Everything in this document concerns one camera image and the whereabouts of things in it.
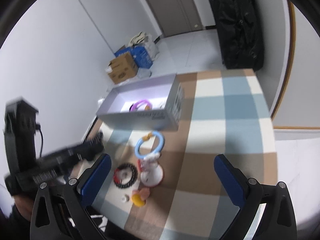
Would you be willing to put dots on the black white patterned cloth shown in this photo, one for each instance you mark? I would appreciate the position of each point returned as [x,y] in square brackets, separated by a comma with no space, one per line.
[98,221]

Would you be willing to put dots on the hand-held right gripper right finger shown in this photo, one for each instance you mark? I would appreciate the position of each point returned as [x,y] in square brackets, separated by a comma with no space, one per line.
[230,180]

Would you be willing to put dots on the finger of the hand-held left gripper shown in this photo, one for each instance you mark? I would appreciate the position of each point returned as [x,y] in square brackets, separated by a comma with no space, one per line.
[90,145]

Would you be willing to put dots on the checked tablecloth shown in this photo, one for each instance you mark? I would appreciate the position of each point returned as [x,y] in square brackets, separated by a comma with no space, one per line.
[220,120]

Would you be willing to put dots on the blue cardboard box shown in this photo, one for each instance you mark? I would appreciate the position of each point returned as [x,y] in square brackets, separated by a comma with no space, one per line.
[142,57]

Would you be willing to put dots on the yellow small toy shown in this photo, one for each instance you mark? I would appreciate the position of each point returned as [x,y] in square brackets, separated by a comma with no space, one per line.
[138,201]

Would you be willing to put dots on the grey cardboard storage box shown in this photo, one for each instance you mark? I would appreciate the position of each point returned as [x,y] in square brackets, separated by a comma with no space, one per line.
[140,120]

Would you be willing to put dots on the black suitcase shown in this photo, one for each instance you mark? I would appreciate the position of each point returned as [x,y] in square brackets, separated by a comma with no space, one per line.
[237,22]

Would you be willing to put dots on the brown cardboard box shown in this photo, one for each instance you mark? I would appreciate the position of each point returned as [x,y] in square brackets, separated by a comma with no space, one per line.
[122,68]

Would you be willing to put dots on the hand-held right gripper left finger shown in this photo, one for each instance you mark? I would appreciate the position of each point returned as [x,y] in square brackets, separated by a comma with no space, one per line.
[96,180]

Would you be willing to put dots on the white bell-shaped figurine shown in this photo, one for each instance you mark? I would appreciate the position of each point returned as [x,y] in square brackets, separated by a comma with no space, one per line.
[152,175]

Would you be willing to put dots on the white stuffed bag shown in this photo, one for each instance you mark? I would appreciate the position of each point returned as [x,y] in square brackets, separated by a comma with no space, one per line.
[150,45]

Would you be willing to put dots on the person's left forearm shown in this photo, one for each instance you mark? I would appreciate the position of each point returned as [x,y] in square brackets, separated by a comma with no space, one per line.
[23,205]

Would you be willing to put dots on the small white trinket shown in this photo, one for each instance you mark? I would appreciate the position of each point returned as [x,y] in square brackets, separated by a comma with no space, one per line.
[125,199]

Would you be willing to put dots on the grey room door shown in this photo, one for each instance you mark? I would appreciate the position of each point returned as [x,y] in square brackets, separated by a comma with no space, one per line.
[172,7]

